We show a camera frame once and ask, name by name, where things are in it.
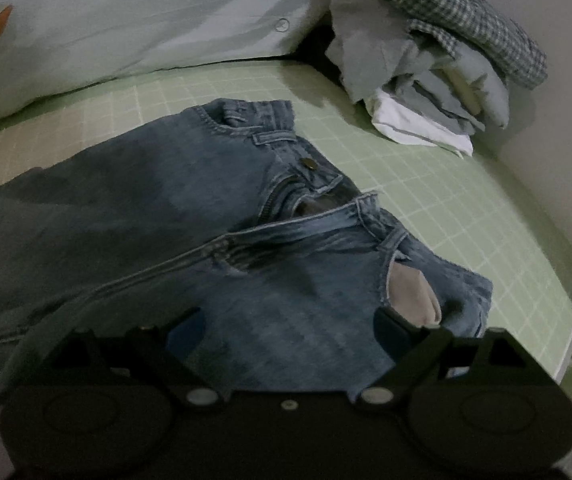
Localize pale blue garment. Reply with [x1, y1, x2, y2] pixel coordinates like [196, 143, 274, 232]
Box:
[416, 40, 512, 131]

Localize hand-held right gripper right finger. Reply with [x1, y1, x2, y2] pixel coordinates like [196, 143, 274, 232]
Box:
[353, 307, 543, 413]

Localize white carrot printed sheet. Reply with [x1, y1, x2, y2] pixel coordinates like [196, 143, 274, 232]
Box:
[0, 0, 337, 134]

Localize grey crumpled garment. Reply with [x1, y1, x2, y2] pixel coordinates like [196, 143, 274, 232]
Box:
[325, 0, 487, 134]

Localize white garment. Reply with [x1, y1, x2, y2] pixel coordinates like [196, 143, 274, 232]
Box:
[372, 87, 475, 157]

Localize green checked shirt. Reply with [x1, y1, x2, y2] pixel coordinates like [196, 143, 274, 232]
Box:
[368, 0, 550, 91]

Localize blue denim jeans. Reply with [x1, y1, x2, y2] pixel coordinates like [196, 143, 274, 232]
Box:
[0, 99, 495, 394]

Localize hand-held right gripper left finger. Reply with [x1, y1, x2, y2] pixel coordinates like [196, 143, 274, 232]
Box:
[43, 307, 227, 413]

